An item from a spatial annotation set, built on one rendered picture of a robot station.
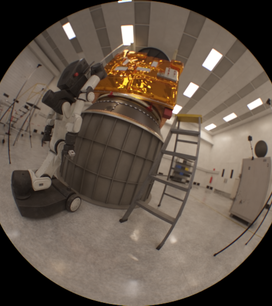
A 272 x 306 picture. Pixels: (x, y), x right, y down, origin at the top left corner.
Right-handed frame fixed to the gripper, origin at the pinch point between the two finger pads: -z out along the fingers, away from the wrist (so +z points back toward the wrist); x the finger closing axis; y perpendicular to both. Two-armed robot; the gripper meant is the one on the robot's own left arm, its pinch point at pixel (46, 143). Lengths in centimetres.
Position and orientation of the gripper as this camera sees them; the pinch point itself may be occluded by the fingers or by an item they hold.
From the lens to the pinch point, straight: 114.0
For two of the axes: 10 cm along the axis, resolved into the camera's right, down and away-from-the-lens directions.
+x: 1.6, -0.9, 9.8
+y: -9.5, -3.0, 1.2
